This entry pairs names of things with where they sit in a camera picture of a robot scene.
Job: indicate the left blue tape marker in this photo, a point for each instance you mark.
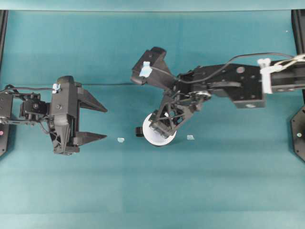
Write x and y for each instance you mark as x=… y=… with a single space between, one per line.
x=120 y=139

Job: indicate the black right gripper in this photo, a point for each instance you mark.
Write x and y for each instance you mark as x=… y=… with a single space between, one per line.
x=178 y=105

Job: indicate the right blue tape marker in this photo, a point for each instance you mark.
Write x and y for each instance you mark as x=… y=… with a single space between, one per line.
x=190 y=137

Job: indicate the black cup holder with handle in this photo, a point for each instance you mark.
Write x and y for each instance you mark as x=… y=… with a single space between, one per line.
x=139 y=132

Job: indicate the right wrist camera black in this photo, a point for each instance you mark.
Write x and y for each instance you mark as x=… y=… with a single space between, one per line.
x=152 y=69

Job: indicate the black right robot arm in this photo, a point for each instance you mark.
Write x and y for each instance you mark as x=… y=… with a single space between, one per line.
x=246 y=85

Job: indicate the white paper cup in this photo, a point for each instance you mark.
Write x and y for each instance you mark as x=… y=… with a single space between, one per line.
x=152 y=136

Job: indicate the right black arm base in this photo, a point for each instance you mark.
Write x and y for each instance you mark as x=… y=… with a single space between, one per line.
x=298 y=120

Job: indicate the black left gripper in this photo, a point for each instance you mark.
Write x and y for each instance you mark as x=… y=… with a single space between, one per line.
x=64 y=119

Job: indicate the teal table cloth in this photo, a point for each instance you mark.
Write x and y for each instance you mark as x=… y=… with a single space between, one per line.
x=239 y=172

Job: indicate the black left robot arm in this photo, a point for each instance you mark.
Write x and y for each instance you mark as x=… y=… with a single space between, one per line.
x=18 y=108

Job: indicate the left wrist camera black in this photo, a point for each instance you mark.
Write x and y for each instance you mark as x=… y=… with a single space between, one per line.
x=68 y=79

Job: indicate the blue tape marker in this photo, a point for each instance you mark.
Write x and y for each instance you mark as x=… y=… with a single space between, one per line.
x=190 y=137
x=120 y=139

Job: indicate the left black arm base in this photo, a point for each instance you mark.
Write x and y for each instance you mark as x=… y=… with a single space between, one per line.
x=4 y=129

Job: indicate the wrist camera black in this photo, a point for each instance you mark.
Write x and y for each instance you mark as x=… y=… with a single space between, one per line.
x=68 y=79
x=152 y=69

